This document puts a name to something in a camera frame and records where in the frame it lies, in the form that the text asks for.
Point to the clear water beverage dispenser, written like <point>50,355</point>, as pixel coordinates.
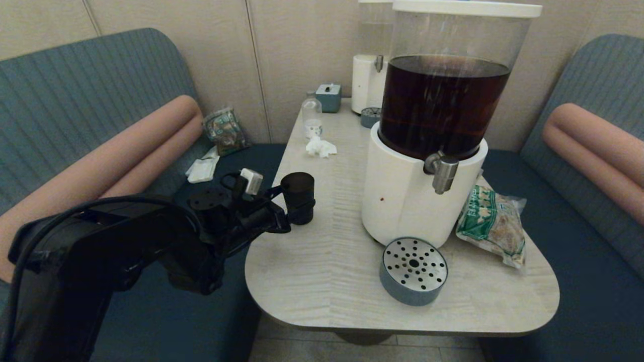
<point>365,83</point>

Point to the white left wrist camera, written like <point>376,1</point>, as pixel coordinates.
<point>251,181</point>

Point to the clear snack bag dark print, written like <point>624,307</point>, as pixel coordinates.
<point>225,131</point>

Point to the green printed snack bag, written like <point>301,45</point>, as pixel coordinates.
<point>490,226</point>

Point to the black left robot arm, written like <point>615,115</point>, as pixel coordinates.
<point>100,261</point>

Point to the round perforated drip tray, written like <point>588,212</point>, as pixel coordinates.
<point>412,266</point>
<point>370,117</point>

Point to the pink cylindrical back bolster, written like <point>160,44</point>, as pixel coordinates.
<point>126,156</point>
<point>593,145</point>

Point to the crumpled white tissue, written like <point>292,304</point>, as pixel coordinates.
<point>319,147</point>

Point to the clear plastic bottle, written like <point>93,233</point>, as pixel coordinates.
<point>312,116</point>

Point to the steel dispenser tap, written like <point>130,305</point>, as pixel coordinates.
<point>443,172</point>
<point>378,63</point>

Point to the white napkin packet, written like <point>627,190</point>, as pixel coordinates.
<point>203,169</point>

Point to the dark table pedestal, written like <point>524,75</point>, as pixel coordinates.
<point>362,339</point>

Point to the blue-grey tissue box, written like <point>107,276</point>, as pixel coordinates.
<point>329,98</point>

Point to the teal upholstered booth bench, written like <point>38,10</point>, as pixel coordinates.
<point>75,100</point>
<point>578,251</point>

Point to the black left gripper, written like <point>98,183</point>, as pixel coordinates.
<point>259,218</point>

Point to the dark tea beverage dispenser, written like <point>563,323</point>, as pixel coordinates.
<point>402,196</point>

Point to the black plastic cup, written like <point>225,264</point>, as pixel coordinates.
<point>299,198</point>

